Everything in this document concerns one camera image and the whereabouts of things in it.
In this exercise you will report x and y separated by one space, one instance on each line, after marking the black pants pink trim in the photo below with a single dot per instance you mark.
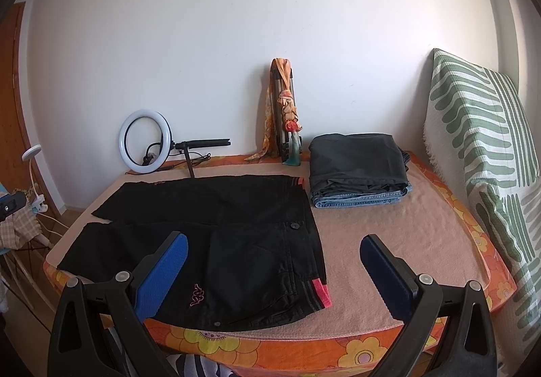
254 261

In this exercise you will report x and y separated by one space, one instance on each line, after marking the folded dark pants stack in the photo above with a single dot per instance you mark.
354 170

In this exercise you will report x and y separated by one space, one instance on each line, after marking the peach bed blanket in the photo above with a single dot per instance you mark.
263 262

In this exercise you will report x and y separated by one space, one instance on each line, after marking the green striped white pillow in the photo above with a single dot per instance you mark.
480 143

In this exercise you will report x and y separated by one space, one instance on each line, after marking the orange patterned scarf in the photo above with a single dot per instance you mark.
268 147

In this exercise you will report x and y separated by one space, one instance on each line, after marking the wooden door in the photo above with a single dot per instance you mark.
14 137

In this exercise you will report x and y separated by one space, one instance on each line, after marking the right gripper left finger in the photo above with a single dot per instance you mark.
99 328

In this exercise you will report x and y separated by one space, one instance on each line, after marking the small white desk lamp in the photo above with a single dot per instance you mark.
38 203

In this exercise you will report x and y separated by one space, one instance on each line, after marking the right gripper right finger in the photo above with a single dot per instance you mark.
467 346

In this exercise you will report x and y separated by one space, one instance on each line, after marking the black ring light stand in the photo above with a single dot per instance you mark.
186 147

